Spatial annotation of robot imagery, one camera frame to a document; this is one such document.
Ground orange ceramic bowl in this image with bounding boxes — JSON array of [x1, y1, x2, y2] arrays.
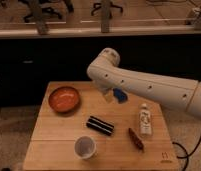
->
[[48, 86, 80, 113]]

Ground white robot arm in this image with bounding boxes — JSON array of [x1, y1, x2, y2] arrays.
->
[[87, 48, 201, 120]]

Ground blue sponge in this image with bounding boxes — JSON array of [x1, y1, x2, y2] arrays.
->
[[113, 88, 128, 103]]

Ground black striped rectangular box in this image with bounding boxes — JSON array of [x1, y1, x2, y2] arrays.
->
[[86, 116, 114, 136]]

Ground small white bottle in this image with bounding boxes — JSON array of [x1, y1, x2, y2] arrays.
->
[[139, 103, 152, 135]]

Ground white paper cup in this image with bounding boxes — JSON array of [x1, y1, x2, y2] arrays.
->
[[74, 136, 96, 159]]

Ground right office chair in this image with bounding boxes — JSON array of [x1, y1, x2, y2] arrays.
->
[[91, 0, 123, 18]]

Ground office chair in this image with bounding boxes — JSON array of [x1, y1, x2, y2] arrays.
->
[[91, 0, 123, 18], [18, 0, 74, 23]]

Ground left office chair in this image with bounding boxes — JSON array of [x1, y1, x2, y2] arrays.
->
[[18, 0, 74, 23]]

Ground black cable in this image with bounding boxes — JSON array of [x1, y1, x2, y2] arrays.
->
[[172, 121, 201, 171]]

